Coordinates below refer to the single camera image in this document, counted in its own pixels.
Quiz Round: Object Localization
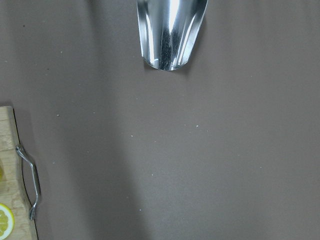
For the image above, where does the metal scoop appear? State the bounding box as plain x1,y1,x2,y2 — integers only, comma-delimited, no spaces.
136,0,208,71

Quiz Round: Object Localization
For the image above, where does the bamboo cutting board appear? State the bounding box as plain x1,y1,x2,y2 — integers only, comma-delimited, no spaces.
0,106,41,240

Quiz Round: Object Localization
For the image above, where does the front lemon slice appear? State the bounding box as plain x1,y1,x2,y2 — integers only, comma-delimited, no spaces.
0,203,15,240

